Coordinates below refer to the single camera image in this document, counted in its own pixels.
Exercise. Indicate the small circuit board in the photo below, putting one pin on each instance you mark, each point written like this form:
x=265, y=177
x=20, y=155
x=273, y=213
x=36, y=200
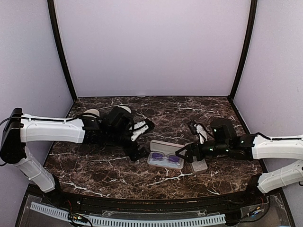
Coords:
x=76, y=218

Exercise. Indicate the black frame post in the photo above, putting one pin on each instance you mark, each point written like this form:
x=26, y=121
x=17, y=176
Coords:
x=245, y=49
x=60, y=50

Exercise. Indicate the beige ceramic mug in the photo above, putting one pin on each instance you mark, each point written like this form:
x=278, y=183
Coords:
x=93, y=112

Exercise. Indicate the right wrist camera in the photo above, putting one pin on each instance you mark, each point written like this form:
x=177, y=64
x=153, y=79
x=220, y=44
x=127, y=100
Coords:
x=200, y=131

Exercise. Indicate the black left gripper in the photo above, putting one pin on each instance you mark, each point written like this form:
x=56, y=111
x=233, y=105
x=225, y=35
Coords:
x=138, y=153

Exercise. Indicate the black frame right post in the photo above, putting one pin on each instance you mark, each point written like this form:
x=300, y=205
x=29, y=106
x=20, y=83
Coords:
x=245, y=49

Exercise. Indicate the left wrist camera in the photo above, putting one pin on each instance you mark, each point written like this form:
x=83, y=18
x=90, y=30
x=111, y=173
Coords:
x=140, y=128

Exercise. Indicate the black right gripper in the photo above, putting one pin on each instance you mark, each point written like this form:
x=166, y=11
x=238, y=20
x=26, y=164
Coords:
x=190, y=147

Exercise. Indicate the pink glasses case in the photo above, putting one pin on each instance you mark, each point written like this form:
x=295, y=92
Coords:
x=166, y=148

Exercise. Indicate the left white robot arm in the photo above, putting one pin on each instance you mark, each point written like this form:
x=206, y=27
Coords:
x=117, y=128

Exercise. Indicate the grey case teal lining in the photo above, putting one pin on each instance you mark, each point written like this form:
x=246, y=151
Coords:
x=198, y=167

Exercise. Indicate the white slotted cable duct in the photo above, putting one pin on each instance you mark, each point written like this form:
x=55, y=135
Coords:
x=127, y=221

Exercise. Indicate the black frame left post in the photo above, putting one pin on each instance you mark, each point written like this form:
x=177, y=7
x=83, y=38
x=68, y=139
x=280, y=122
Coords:
x=60, y=50

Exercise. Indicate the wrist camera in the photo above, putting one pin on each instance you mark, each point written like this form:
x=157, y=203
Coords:
x=200, y=131
x=140, y=128

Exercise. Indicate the white bowl dark exterior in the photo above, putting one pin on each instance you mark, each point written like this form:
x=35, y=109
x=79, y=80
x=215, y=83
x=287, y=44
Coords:
x=126, y=108

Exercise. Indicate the black front table rail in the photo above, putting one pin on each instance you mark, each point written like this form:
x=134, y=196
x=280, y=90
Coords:
x=86, y=203

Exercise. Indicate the clear purple lens sunglasses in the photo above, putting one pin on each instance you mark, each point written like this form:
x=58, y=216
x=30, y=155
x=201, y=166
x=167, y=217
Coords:
x=157, y=156

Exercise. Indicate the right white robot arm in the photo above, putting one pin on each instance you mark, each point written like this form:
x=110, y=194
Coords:
x=225, y=142

